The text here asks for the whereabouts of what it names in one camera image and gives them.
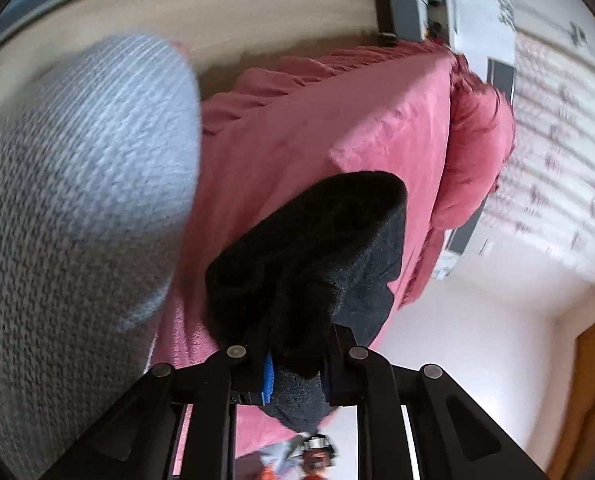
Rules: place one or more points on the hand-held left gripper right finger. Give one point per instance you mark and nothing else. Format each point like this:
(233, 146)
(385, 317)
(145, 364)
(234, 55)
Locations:
(342, 380)

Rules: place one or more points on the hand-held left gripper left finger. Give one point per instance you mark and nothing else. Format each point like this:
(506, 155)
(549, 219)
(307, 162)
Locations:
(267, 380)

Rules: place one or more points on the black knit garment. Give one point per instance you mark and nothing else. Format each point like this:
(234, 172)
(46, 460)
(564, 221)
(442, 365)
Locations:
(327, 240)

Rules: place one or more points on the orange and silver object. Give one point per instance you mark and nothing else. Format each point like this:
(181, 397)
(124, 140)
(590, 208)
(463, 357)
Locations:
(320, 455)

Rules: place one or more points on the bed with pink sheet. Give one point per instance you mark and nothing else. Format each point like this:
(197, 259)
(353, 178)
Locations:
(317, 125)

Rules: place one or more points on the grey knit cloth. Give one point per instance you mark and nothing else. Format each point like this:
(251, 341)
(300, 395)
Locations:
(77, 185)

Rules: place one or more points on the pink folded duvet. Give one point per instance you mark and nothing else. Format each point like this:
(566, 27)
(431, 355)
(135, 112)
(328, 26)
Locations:
(477, 135)

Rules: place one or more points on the patterned curtain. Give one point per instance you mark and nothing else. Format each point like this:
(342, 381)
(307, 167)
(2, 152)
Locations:
(552, 135)

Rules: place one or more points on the white and grey nightstand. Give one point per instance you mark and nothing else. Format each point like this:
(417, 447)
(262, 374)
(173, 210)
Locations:
(397, 5)

